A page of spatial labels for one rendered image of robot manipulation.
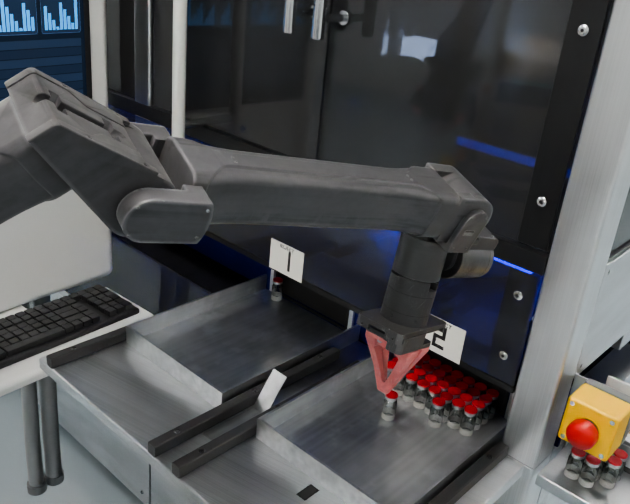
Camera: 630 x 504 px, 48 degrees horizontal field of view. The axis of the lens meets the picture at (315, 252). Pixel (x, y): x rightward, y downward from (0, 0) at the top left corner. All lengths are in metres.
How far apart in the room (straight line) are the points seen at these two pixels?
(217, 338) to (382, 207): 0.69
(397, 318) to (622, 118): 0.36
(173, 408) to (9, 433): 1.47
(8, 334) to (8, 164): 0.99
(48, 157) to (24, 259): 1.08
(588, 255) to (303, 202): 0.46
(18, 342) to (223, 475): 0.56
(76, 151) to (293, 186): 0.20
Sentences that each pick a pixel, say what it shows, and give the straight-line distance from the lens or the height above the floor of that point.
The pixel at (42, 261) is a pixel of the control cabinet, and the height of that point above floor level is 0.89.
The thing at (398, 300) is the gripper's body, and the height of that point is 1.20.
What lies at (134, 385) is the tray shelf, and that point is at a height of 0.88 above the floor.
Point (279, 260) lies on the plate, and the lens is 1.32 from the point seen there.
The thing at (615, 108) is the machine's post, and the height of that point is 1.42.
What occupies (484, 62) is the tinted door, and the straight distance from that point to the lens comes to 1.01.
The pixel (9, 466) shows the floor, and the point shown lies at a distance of 2.45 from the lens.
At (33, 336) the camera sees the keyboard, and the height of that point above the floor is 0.83.
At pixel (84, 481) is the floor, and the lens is 2.36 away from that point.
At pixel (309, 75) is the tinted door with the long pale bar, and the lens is 1.21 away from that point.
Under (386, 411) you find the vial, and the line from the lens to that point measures 1.15.
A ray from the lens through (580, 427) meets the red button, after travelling 1.04.
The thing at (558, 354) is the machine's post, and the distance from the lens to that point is 1.04.
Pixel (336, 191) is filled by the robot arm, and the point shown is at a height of 1.37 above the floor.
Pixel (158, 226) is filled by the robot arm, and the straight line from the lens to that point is 0.54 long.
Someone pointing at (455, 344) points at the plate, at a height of 1.02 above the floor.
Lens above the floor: 1.58
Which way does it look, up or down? 24 degrees down
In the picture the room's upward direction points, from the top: 6 degrees clockwise
